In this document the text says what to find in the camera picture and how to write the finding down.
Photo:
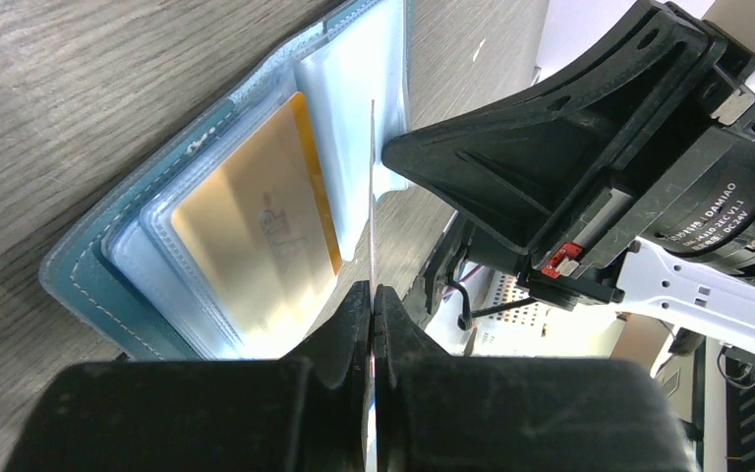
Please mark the orange credit card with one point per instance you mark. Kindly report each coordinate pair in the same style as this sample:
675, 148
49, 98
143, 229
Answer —
259, 231

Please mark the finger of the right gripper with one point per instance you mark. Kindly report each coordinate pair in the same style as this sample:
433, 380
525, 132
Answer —
518, 166

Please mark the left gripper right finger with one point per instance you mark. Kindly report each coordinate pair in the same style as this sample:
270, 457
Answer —
439, 412

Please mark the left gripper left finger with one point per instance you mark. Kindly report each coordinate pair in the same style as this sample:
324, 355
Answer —
302, 412

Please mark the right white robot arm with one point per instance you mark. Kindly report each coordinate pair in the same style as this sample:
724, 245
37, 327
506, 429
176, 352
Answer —
694, 297

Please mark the blue card holder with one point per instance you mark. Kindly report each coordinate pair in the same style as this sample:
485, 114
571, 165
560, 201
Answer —
123, 269

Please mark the silver VIP credit card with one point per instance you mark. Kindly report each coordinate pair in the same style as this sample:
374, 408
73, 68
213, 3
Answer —
371, 452

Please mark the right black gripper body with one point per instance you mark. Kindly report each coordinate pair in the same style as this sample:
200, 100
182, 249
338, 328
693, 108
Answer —
690, 190

